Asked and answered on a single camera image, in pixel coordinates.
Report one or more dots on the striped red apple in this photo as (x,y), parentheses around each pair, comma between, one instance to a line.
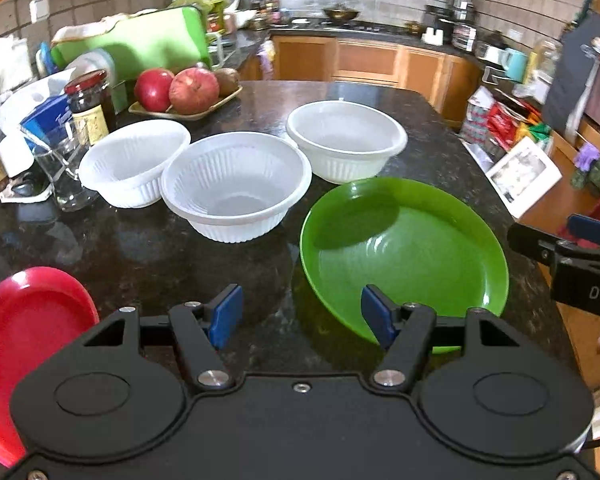
(194,91)

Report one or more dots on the beige fruit tray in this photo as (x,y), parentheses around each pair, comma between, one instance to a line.
(220,102)

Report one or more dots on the white knife holder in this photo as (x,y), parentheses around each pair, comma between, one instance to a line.
(434,36)

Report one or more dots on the wooden lower cabinets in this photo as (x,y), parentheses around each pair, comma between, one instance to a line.
(360,60)

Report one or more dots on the dark wok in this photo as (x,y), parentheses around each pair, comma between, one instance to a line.
(341,13)

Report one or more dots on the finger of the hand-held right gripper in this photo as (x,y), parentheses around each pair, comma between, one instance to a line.
(530,241)
(592,228)

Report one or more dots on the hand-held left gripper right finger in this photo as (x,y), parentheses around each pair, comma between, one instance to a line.
(377,317)

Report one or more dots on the thin white ribbed bowl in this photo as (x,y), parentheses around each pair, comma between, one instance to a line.
(130,160)
(235,185)

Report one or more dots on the purple glove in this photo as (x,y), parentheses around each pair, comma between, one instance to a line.
(587,155)

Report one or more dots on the red plate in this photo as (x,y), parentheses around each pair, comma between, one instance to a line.
(25,320)

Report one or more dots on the dark sauce jar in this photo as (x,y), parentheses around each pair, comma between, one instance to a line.
(91,105)

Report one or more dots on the blue packet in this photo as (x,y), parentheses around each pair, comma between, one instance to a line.
(47,117)

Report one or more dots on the clear glass cup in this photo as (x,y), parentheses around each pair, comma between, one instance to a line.
(67,175)

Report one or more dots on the red snack bags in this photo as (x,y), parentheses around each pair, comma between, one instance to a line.
(505,127)

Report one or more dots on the black hanging board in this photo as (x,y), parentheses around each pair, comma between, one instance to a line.
(575,85)

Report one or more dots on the green dish rack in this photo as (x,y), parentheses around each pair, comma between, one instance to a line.
(205,2)

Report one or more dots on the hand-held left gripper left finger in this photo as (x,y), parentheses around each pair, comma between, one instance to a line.
(227,312)

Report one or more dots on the white picture box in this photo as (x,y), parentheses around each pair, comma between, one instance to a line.
(522,175)

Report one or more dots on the teal kettle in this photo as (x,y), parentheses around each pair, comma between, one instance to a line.
(516,64)

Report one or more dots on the green cutting board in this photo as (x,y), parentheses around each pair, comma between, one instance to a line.
(150,40)

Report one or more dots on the brown kiwi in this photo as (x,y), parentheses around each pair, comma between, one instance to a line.
(227,81)

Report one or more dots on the white wall socket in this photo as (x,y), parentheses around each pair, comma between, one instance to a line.
(40,9)

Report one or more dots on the thick white bowl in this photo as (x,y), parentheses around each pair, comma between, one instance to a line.
(345,130)

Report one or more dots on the green plate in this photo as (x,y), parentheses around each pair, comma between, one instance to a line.
(405,250)

